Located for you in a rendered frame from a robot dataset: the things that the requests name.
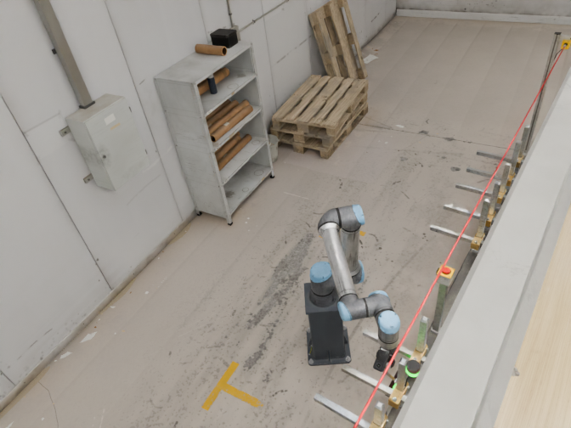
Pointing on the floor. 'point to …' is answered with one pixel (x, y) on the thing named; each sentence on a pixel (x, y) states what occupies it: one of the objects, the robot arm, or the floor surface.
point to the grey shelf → (238, 59)
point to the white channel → (494, 286)
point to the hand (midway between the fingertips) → (384, 368)
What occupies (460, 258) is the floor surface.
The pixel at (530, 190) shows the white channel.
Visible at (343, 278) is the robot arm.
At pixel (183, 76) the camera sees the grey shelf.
